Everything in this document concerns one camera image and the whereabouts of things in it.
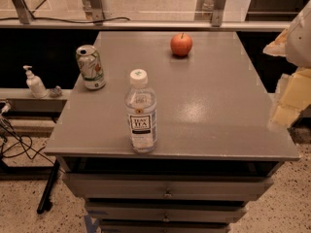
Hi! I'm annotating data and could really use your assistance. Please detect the bottom grey drawer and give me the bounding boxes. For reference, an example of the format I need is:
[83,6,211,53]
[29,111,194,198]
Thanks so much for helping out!
[100,224,228,233]

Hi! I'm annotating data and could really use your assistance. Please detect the black cable on ledge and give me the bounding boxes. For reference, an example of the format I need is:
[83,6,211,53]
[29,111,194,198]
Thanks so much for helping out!
[0,16,131,24]

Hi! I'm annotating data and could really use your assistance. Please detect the top grey drawer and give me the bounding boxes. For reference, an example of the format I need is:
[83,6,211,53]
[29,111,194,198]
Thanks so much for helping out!
[63,174,273,201]

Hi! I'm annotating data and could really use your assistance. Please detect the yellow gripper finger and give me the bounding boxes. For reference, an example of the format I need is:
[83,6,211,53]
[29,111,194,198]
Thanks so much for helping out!
[262,28,288,57]
[267,67,311,131]

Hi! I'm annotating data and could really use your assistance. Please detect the black cables on floor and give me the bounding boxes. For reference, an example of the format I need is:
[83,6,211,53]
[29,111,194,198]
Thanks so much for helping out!
[0,101,57,167]

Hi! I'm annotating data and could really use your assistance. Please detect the clear plastic tea bottle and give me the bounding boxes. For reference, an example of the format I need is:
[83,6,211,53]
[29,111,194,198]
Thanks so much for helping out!
[124,69,156,153]

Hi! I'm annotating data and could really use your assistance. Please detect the metal window frame rail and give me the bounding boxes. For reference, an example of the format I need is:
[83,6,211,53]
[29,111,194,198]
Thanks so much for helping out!
[0,19,290,32]

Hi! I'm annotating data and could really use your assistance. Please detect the black stand leg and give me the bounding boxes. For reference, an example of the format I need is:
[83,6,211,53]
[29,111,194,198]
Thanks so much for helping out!
[37,160,60,215]

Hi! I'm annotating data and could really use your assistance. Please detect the grey drawer cabinet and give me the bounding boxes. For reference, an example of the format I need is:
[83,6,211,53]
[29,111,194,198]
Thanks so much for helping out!
[46,32,298,230]

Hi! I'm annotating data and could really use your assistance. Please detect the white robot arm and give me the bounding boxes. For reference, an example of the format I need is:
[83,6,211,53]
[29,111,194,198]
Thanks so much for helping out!
[263,1,311,127]

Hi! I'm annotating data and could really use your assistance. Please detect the small crumpled wrapper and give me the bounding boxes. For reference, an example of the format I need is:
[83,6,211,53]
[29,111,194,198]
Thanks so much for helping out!
[50,85,62,98]

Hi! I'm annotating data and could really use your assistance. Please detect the green white soda can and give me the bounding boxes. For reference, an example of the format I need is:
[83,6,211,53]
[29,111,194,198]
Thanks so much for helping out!
[76,45,105,90]

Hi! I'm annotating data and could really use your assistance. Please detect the grey drawer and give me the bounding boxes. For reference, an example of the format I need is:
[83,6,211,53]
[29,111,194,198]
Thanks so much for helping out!
[86,202,247,224]
[63,174,273,201]
[100,224,228,233]

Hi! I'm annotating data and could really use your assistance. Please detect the white pump dispenser bottle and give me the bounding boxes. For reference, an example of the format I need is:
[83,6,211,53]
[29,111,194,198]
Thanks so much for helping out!
[23,65,48,98]

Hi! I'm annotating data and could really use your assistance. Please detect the middle grey drawer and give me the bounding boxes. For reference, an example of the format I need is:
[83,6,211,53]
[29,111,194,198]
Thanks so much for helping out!
[86,202,247,224]

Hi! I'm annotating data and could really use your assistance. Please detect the red apple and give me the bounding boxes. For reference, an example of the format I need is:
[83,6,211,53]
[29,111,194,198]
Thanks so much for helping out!
[170,33,192,57]

